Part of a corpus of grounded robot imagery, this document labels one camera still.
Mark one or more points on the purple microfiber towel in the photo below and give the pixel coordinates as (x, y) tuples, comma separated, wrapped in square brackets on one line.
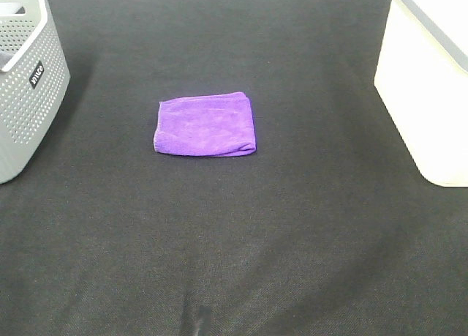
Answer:
[(206, 126)]

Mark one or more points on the black table cover cloth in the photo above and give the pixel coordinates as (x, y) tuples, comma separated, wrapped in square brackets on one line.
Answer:
[(327, 229)]

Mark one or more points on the cream white plastic bin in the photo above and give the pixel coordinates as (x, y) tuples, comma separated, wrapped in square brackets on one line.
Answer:
[(421, 77)]

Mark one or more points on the grey perforated plastic basket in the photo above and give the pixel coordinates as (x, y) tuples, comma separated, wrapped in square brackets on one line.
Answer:
[(34, 80)]

